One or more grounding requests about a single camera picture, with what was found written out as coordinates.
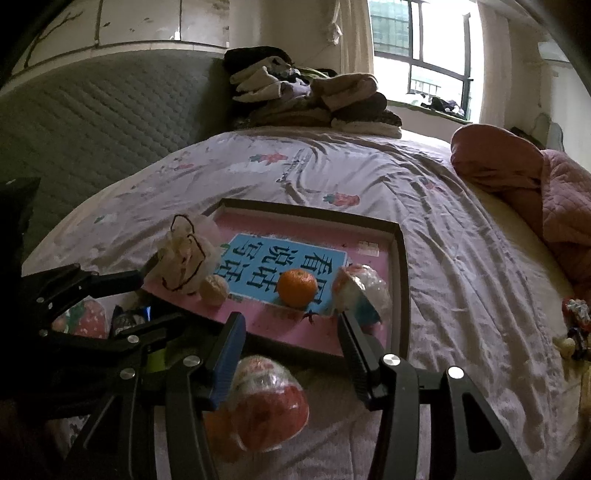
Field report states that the white bag with black cord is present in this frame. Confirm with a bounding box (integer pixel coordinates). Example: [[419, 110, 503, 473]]
[[154, 215, 222, 296]]

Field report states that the white ornate chair back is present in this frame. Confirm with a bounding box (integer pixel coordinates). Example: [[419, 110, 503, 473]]
[[531, 113, 566, 151]]

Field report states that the black garment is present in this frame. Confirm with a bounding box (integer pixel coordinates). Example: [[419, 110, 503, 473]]
[[225, 46, 294, 75]]

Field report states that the plastic-wrapped orange fruit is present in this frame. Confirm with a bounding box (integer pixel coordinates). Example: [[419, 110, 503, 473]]
[[203, 354, 310, 462]]

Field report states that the bare orange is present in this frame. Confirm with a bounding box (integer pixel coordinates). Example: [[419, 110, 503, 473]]
[[277, 269, 319, 309]]

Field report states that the dark brown garment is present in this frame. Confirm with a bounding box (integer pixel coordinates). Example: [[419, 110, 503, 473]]
[[330, 92, 402, 125]]

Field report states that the white knitted garment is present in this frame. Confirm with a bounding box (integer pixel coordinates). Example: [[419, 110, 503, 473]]
[[330, 119, 402, 138]]

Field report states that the pink and blue book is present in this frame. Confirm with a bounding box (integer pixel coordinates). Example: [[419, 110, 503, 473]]
[[143, 208, 393, 358]]

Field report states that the cream garment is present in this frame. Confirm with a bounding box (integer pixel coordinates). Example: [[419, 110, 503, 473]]
[[231, 65, 296, 103]]

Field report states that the beige wrinkled ball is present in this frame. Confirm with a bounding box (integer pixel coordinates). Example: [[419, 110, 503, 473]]
[[198, 274, 230, 306]]

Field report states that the colourful toy figure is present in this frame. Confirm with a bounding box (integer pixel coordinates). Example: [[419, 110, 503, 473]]
[[554, 298, 591, 361]]

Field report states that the plain cream curtain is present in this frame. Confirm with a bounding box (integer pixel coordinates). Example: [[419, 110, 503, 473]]
[[475, 0, 513, 130]]

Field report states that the cream curtain with tie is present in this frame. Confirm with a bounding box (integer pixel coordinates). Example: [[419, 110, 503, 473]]
[[325, 0, 375, 77]]

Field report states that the grey quilted headboard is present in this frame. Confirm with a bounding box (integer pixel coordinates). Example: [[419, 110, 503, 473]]
[[0, 51, 236, 259]]

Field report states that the window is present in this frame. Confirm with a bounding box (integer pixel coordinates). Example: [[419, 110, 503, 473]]
[[369, 0, 481, 123]]

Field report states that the tan fleece garment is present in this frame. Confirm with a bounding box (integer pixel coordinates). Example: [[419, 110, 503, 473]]
[[310, 73, 377, 109]]

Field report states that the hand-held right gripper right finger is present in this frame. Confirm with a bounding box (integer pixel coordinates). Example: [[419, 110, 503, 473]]
[[337, 310, 532, 480]]

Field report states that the cream bed sheet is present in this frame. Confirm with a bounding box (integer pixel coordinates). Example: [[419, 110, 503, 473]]
[[466, 185, 587, 296]]

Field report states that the dark cloth heap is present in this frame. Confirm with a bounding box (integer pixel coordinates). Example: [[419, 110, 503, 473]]
[[422, 96, 467, 116]]

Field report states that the pink quilt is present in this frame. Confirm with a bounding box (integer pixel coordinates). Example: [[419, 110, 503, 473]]
[[450, 124, 591, 287]]

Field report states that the blue snack packet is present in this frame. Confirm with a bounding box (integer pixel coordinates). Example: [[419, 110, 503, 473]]
[[111, 305, 155, 337]]

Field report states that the white air conditioner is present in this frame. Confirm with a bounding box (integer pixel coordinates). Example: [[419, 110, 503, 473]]
[[538, 41, 575, 63]]

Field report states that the plastic-wrapped fruit with white top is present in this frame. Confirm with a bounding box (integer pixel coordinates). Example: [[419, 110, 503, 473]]
[[331, 263, 393, 326]]

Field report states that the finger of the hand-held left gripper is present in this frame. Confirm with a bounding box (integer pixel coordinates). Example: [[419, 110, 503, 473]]
[[21, 256, 160, 319], [44, 313, 225, 357]]

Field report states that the shallow dark cardboard tray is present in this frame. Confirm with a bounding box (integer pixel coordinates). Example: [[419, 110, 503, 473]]
[[139, 198, 411, 365]]

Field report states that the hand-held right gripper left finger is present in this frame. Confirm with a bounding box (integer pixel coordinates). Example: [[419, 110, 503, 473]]
[[69, 311, 247, 480]]

